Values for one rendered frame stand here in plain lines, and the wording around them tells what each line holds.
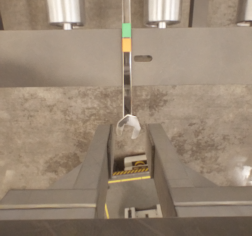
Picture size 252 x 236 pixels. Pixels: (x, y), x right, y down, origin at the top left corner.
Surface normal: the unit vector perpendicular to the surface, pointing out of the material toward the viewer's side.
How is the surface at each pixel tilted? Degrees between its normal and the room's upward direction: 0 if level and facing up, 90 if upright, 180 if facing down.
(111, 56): 0
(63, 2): 9
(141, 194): 0
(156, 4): 25
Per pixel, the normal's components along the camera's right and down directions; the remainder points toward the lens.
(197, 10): 0.00, 0.29
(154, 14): -0.59, 0.24
